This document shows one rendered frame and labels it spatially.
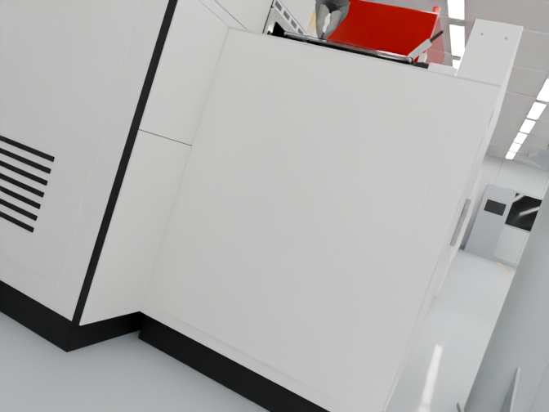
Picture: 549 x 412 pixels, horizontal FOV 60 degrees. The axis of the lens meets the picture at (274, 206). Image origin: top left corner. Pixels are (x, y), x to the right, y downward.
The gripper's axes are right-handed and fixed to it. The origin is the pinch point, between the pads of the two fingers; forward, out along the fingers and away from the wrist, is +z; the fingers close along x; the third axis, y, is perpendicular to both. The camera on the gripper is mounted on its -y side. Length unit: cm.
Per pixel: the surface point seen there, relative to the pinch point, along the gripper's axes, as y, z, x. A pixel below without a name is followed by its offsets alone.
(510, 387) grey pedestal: -13, 76, -80
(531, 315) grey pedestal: -12, 55, -79
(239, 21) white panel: -9.6, 6.7, 21.8
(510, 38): -37.6, -1.6, -32.3
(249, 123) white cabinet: -19.7, 30.2, 12.1
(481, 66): -35.9, 4.9, -29.3
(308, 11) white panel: 21.8, -11.6, 4.1
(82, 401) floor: -44, 91, 27
